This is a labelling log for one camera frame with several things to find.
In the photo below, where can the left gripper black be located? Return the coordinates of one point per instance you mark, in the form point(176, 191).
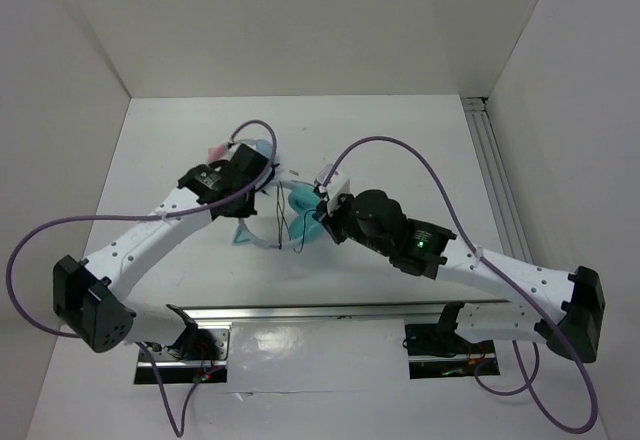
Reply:
point(245, 210)

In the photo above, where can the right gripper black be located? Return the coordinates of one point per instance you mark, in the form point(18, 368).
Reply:
point(329, 220)

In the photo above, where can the teal white cat-ear headphones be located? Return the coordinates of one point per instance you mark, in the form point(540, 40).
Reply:
point(296, 203)

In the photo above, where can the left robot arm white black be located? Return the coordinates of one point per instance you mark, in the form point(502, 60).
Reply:
point(90, 295)

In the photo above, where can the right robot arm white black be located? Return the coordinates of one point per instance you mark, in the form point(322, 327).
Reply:
point(562, 309)

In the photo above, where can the pink blue cat-ear headphones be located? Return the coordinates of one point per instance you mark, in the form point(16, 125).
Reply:
point(222, 151)

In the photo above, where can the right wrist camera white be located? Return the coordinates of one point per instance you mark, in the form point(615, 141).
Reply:
point(329, 185)

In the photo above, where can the aluminium table edge rail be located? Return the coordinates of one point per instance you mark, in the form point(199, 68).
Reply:
point(325, 312)

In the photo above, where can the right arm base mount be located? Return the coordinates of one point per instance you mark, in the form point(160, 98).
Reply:
point(431, 356)

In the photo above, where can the aluminium side rail right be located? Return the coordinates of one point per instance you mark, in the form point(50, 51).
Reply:
point(501, 199)

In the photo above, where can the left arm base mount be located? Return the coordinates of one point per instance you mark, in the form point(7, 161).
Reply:
point(207, 360)

